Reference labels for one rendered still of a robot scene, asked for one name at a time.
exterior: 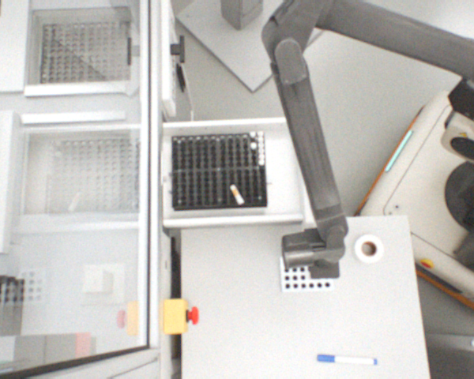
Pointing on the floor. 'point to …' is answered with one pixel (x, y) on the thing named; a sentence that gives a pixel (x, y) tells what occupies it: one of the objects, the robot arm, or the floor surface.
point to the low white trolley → (300, 308)
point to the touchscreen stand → (235, 35)
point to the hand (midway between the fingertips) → (317, 260)
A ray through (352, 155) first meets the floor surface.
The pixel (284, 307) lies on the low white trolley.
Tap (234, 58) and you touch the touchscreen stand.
